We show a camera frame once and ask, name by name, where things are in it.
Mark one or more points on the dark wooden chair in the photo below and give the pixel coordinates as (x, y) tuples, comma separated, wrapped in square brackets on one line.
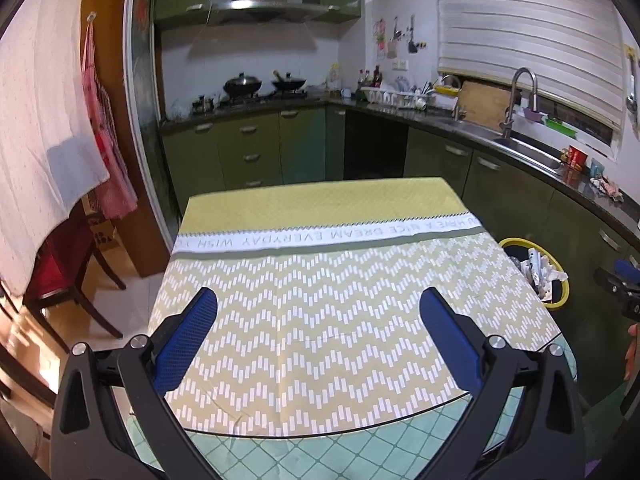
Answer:
[(55, 270)]

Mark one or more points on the gas stove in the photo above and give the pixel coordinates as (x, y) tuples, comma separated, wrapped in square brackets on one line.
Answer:
[(265, 100)]

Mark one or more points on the yellow sink caddy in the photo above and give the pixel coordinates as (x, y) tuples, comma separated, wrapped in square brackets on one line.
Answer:
[(446, 90)]

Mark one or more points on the hanging steel ladle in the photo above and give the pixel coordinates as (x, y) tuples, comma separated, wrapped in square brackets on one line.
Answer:
[(631, 102)]

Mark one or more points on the red cup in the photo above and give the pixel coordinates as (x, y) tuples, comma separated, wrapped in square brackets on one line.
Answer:
[(578, 160)]

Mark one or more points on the black wok with lid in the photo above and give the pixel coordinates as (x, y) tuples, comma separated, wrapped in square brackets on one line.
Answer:
[(242, 86)]

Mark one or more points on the white window blind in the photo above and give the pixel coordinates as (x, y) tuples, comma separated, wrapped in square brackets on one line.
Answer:
[(525, 35)]

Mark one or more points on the sliding glass door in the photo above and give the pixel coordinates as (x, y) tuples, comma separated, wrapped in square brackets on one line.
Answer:
[(150, 110)]

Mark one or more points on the tall steel faucet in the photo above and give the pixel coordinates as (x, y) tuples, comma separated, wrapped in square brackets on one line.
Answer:
[(507, 125)]

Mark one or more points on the pink checked apron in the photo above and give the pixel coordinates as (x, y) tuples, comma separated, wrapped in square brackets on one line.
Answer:
[(107, 160)]

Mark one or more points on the green base cabinet with drawers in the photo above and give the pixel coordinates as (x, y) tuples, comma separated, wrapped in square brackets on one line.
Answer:
[(240, 155)]

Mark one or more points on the wooden spatula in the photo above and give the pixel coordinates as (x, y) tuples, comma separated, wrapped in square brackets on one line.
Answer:
[(392, 50)]

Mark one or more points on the steel sink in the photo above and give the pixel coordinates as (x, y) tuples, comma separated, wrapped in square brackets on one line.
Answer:
[(525, 152)]

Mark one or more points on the black wok with utensil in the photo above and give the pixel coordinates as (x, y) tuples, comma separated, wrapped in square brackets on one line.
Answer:
[(290, 83)]

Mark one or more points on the clear plastic bag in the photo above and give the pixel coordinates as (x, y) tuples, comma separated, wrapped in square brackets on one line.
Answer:
[(179, 110)]

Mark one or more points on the dark sauce bottle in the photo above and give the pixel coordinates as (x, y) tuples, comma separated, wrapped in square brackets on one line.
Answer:
[(377, 76)]

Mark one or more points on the cooking oil bottle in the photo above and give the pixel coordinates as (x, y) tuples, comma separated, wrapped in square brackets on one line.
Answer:
[(335, 80)]

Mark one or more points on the person's right hand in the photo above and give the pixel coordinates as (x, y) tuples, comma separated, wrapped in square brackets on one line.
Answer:
[(632, 350)]

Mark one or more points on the white dish rack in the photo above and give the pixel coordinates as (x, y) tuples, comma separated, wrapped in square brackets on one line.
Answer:
[(395, 97)]

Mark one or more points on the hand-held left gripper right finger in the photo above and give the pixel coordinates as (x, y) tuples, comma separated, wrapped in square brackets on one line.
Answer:
[(450, 342)]

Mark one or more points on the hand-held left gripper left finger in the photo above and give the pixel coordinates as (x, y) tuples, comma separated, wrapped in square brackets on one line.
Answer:
[(185, 345)]

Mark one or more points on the yellow patterned tablecloth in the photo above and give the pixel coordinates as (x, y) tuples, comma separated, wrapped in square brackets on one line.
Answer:
[(325, 310)]

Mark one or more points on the pile of candy wrappers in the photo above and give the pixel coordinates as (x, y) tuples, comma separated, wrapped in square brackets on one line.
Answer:
[(607, 190)]

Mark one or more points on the pink wall decoration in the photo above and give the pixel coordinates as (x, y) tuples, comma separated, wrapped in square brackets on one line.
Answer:
[(380, 35)]

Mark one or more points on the black built-in appliance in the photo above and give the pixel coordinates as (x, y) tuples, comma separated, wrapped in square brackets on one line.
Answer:
[(375, 145)]

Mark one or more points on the green plastic tray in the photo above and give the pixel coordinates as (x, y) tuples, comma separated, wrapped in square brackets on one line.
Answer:
[(561, 128)]

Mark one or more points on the white hanging cloth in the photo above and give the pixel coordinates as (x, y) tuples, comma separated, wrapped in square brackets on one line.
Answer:
[(40, 110)]

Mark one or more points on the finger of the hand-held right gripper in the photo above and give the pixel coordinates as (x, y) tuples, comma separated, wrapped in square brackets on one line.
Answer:
[(607, 280), (627, 270)]

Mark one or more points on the green sink base cabinet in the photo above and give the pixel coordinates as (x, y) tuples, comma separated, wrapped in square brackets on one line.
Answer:
[(500, 200)]

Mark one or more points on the wooden cutting board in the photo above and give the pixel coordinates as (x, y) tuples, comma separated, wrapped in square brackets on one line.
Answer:
[(482, 105)]

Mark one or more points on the white wall socket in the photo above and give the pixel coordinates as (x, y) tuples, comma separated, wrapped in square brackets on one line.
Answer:
[(399, 65)]

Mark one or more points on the purple sponge holder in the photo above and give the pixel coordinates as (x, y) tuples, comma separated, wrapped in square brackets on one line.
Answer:
[(533, 115)]

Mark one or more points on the steel range hood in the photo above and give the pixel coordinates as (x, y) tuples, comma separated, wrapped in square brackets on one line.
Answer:
[(260, 7)]

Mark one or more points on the yellow bin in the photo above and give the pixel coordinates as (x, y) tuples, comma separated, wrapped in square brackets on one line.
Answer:
[(560, 300)]

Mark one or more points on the small lidded pot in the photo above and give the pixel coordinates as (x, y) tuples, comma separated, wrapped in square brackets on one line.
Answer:
[(203, 103)]

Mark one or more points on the black spatula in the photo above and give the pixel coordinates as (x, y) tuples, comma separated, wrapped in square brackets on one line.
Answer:
[(412, 46)]

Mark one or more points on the dark stone countertop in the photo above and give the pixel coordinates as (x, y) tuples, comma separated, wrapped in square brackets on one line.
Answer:
[(585, 190)]

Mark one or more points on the small chrome faucet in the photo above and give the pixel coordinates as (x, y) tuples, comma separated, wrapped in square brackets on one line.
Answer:
[(457, 107)]

